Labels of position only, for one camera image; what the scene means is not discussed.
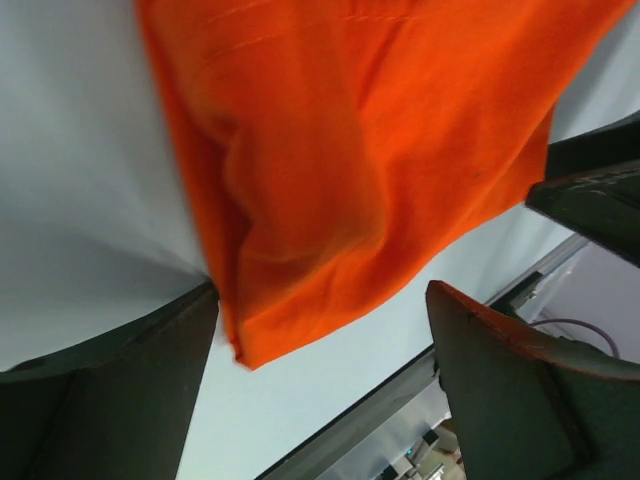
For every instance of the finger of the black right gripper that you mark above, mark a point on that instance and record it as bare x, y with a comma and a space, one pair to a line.
600, 205

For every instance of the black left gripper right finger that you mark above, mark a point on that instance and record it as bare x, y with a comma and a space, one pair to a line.
527, 405

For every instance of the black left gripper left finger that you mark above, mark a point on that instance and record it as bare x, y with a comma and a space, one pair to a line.
117, 406

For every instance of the orange t shirt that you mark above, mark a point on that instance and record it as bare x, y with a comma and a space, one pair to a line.
330, 149

